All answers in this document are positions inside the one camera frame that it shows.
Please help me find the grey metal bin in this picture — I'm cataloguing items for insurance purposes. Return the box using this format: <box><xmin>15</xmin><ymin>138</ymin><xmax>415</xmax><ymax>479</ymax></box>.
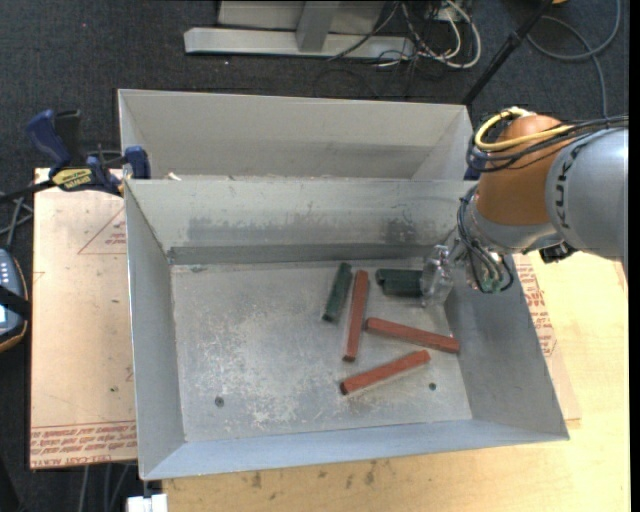
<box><xmin>117</xmin><ymin>88</ymin><xmax>571</xmax><ymax>482</ymax></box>

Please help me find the brown cardboard board red print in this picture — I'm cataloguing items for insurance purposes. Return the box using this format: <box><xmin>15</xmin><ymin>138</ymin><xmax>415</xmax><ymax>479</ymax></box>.
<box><xmin>29</xmin><ymin>167</ymin><xmax>584</xmax><ymax>471</ymax></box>

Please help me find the dark green flat block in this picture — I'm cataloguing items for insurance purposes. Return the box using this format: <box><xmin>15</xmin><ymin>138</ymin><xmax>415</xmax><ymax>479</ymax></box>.
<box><xmin>374</xmin><ymin>268</ymin><xmax>426</xmax><ymax>300</ymax></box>
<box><xmin>321</xmin><ymin>262</ymin><xmax>354</xmax><ymax>324</ymax></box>

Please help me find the red-brown flat block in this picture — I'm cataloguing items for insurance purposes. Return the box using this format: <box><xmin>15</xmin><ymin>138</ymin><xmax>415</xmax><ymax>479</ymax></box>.
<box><xmin>363</xmin><ymin>316</ymin><xmax>461</xmax><ymax>355</ymax></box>
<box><xmin>342</xmin><ymin>269</ymin><xmax>371</xmax><ymax>364</ymax></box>
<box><xmin>339</xmin><ymin>348</ymin><xmax>432</xmax><ymax>397</ymax></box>

